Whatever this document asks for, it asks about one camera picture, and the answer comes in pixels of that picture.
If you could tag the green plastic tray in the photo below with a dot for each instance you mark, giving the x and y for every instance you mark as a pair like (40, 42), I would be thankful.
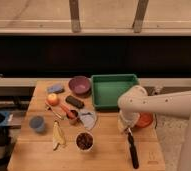
(106, 89)

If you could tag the left metal frame post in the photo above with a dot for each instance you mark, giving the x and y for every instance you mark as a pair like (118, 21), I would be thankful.
(74, 14)

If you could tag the orange bowl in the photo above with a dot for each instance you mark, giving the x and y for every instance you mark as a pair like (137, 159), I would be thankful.
(145, 120)

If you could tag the blue sponge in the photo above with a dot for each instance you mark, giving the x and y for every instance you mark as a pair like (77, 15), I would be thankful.
(56, 88)

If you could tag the right metal frame post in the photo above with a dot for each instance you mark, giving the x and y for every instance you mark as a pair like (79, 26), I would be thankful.
(139, 15)

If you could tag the black brush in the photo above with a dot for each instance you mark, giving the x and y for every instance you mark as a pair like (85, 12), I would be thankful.
(133, 150)

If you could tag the orange carrot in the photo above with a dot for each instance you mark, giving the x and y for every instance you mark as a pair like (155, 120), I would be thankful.
(68, 112)

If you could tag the metal spoon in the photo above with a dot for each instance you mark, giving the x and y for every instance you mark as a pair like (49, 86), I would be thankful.
(54, 112)

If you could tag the black rectangular block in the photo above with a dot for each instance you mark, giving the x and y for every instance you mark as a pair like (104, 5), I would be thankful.
(74, 102)

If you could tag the purple bowl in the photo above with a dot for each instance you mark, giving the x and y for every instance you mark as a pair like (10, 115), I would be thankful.
(79, 85)

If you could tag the red yellow apple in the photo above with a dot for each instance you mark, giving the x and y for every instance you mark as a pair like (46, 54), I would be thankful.
(53, 99)

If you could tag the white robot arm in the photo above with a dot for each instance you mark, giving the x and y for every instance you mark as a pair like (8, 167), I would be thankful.
(136, 100)

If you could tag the grey cloth piece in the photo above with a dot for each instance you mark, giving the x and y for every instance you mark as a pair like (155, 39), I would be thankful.
(88, 118)

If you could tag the white cup with beans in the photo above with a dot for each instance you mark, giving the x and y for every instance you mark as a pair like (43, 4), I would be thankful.
(84, 141)

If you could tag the small metal cup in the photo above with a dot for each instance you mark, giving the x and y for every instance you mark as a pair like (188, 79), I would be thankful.
(74, 119)

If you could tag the banana peel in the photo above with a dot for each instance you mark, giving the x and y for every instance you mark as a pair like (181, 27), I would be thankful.
(58, 136)

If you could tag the metal frame post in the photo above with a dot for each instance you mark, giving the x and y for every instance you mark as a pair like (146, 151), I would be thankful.
(74, 14)
(139, 15)

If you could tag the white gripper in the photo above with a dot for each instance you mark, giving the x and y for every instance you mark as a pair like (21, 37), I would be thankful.
(127, 120)

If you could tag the blue plastic cup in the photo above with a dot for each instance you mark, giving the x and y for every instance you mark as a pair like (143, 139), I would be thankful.
(37, 124)

